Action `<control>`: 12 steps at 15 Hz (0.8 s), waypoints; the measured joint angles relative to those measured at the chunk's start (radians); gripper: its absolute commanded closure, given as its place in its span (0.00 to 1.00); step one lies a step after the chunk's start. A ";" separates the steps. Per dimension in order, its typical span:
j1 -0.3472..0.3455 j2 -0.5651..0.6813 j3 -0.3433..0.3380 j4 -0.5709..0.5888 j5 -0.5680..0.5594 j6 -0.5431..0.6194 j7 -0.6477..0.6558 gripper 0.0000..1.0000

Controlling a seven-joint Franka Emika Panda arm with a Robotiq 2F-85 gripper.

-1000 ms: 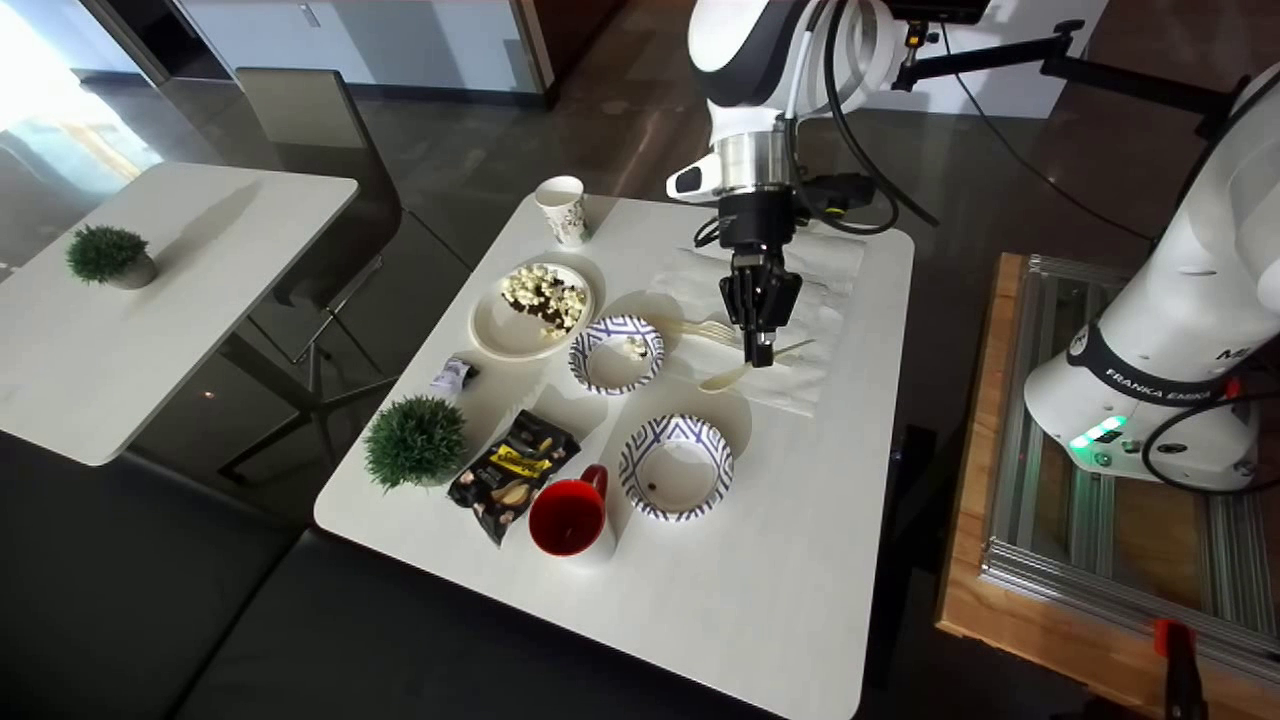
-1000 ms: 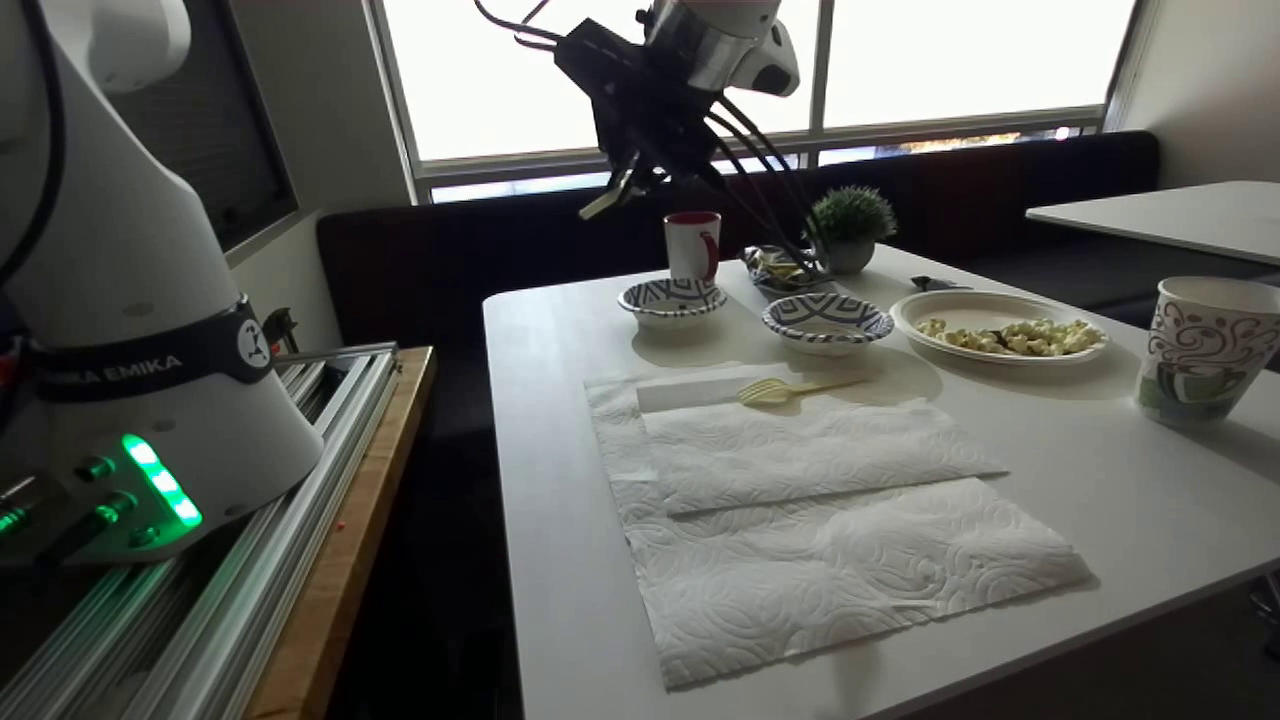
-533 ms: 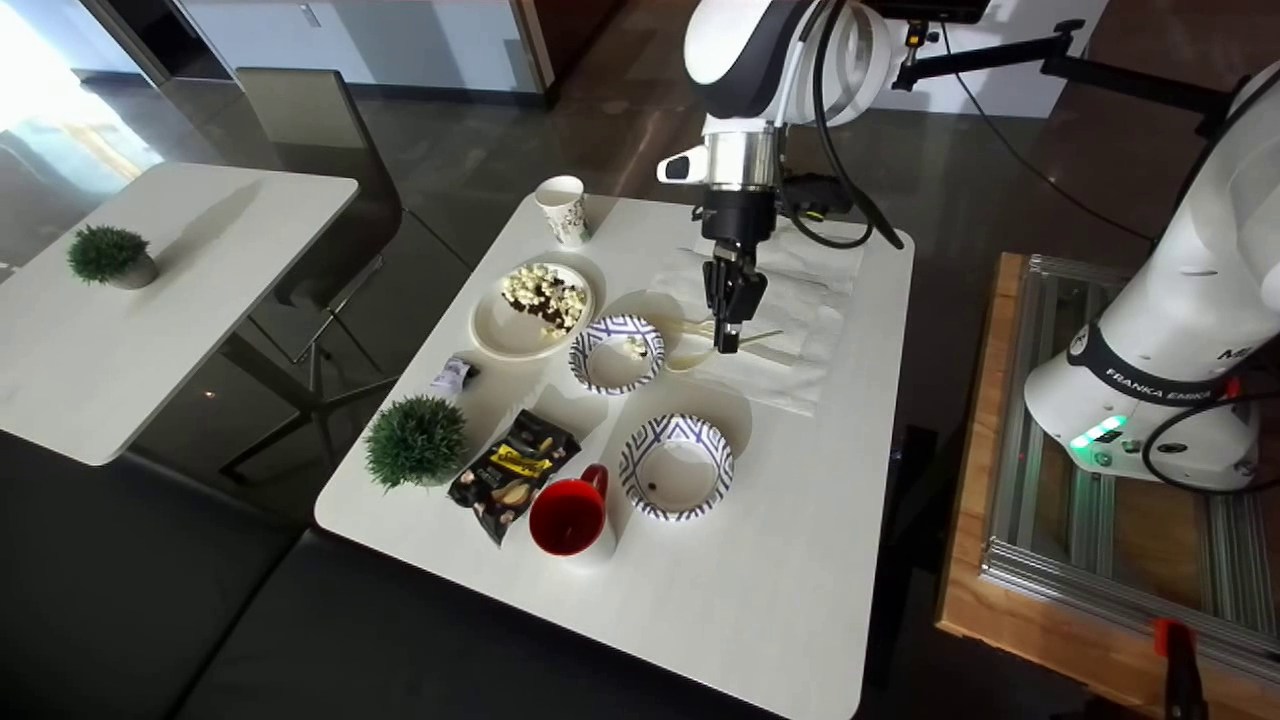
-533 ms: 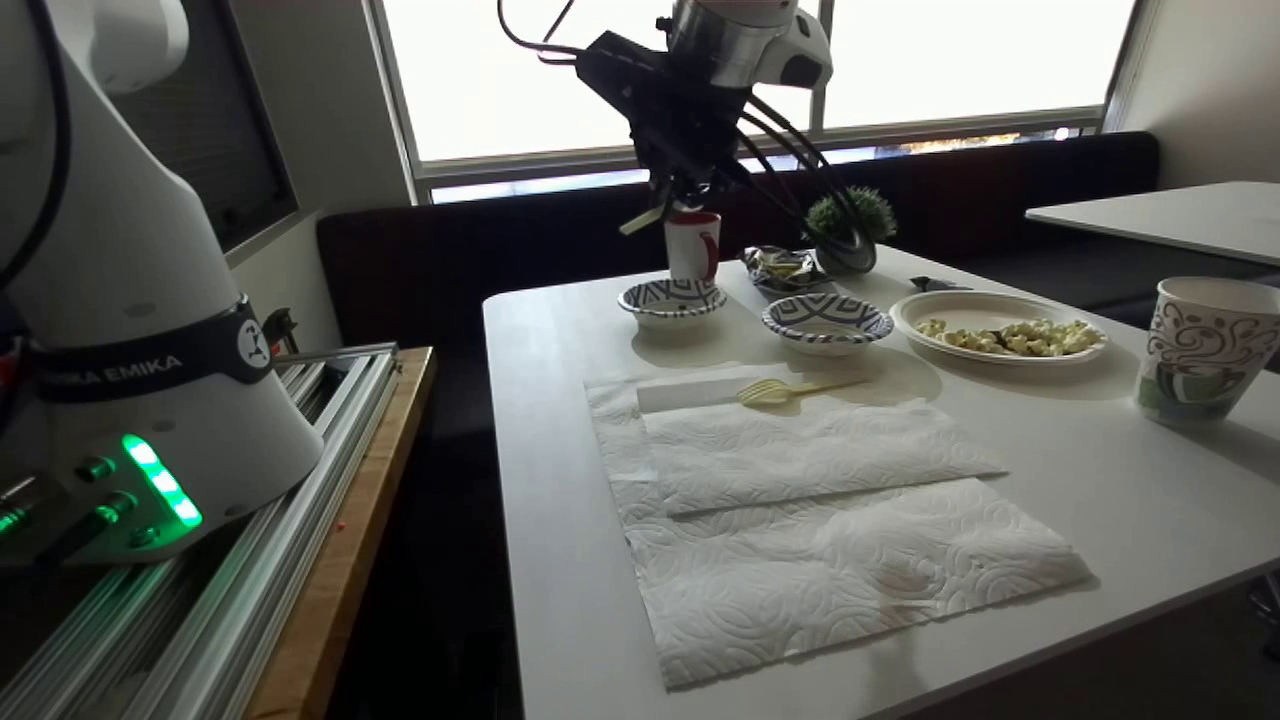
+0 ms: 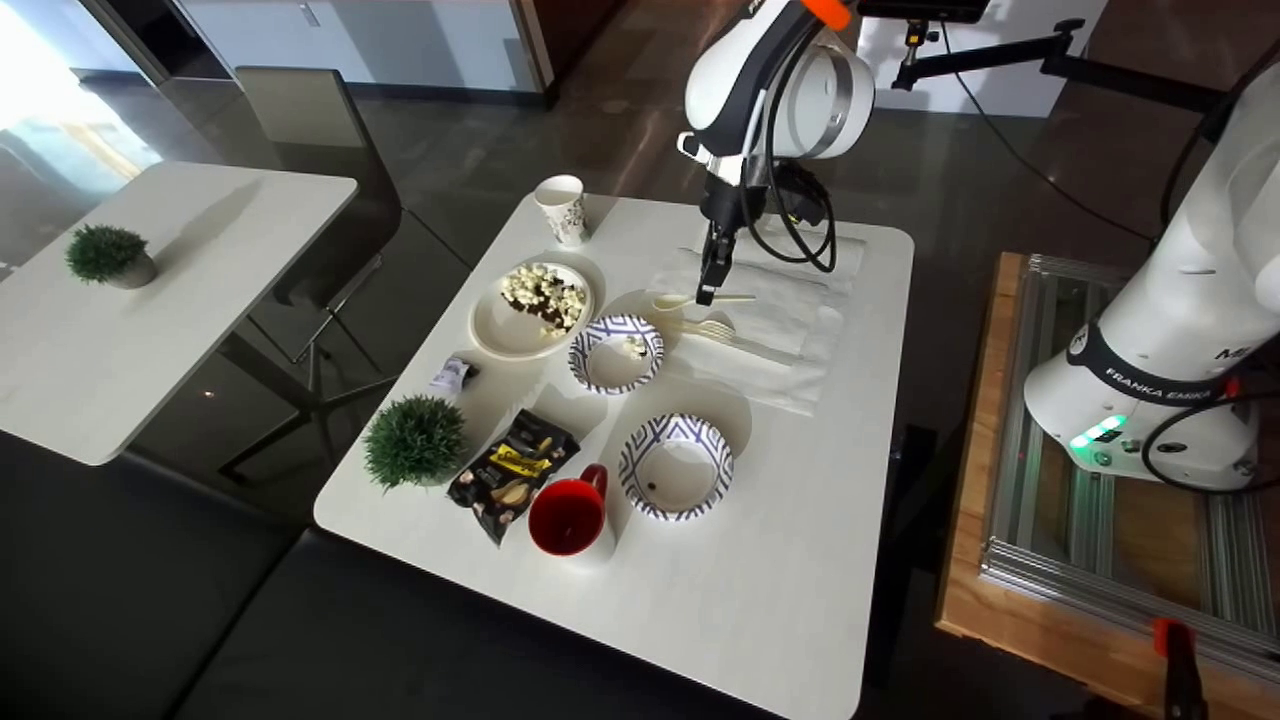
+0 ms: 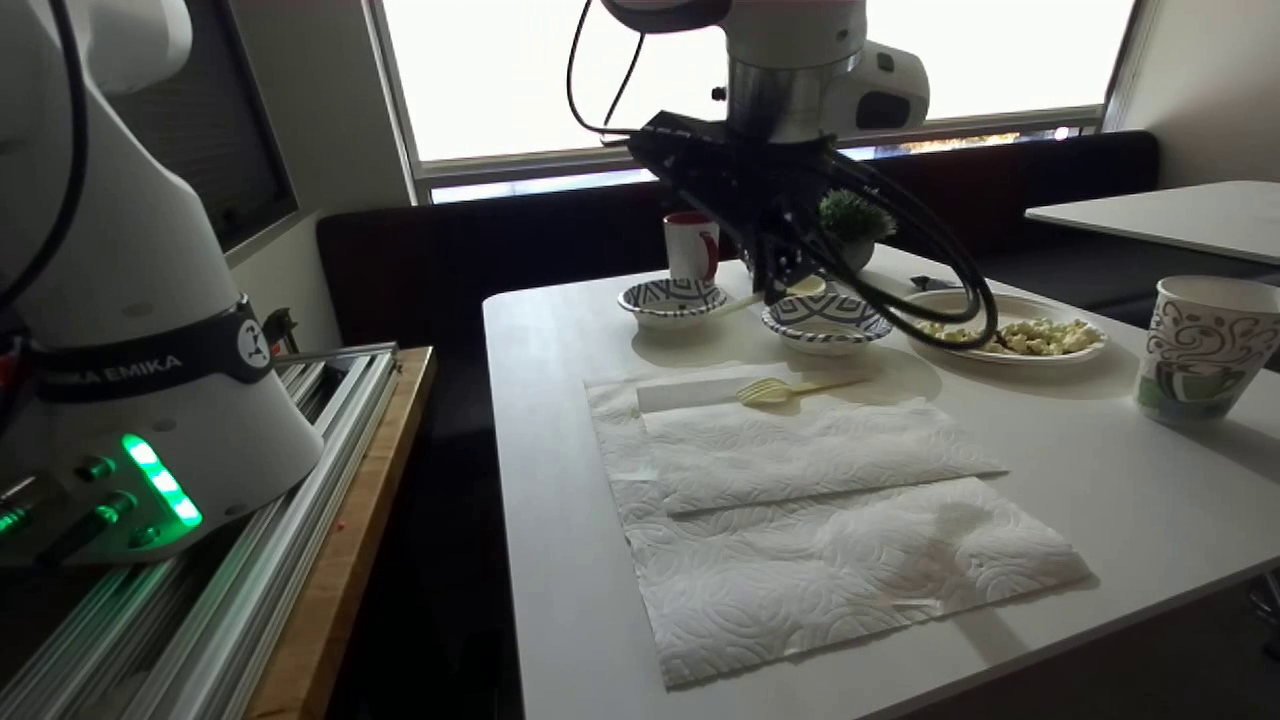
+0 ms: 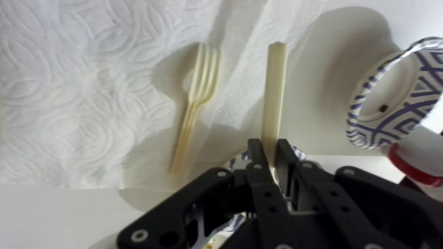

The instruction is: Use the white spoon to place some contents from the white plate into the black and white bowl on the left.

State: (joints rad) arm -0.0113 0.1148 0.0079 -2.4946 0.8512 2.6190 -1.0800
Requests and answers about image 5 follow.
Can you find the red and white mug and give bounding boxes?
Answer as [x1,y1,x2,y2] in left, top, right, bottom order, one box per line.
[523,460,615,558]

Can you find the white cabinet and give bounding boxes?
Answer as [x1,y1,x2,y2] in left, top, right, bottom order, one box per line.
[77,0,558,99]

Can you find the white embossed paper towel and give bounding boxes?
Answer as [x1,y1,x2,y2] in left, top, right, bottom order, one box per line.
[635,273,831,419]
[715,215,870,351]

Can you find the empty blue patterned bowl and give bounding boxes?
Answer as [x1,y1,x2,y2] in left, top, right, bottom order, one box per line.
[611,409,740,524]

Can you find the white side table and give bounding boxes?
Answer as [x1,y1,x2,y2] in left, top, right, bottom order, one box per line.
[0,155,363,473]

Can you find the black and gold snack bag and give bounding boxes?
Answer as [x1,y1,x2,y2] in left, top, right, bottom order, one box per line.
[444,409,584,548]

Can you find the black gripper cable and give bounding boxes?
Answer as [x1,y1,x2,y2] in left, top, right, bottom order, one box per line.
[737,155,843,278]

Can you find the black hanging cables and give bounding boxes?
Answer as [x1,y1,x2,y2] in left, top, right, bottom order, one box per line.
[930,10,1205,256]

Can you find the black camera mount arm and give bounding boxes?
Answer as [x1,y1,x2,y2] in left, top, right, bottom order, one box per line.
[887,10,1231,119]

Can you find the blue patterned bowl with popcorn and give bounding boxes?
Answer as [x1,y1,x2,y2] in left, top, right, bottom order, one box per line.
[566,312,667,398]

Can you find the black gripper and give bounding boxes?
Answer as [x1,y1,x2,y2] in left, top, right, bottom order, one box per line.
[694,181,753,303]

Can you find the popcorn and chocolate pile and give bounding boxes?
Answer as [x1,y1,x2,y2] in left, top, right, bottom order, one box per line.
[496,259,597,334]

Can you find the popcorn pieces in bowl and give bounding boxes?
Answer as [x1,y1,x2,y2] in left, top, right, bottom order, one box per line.
[597,319,654,370]

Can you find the large round green plant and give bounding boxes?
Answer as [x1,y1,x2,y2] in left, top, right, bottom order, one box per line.
[360,393,472,492]

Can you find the red clamp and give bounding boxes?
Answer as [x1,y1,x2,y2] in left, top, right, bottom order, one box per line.
[1149,612,1212,720]

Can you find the small potted green plant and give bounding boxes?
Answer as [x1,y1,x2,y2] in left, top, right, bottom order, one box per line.
[62,220,160,290]

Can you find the patterned paper cup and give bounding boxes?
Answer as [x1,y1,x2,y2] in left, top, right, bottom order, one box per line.
[533,171,590,252]

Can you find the dark chair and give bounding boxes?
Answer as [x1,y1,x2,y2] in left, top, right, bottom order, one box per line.
[211,58,462,489]

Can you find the white plate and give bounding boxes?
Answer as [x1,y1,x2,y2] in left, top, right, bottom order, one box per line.
[469,252,603,362]

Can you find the small crumpled wrapper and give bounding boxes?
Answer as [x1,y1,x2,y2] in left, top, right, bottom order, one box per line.
[422,351,479,398]

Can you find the wooden robot platform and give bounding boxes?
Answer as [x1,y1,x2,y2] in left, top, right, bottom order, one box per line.
[930,248,1280,720]

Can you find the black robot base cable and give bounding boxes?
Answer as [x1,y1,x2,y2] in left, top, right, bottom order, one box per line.
[1136,389,1280,495]

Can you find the orange strap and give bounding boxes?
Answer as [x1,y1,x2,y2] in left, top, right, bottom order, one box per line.
[794,0,856,34]

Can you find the aluminium frame rails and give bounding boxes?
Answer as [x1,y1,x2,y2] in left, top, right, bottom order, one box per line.
[980,252,1280,660]

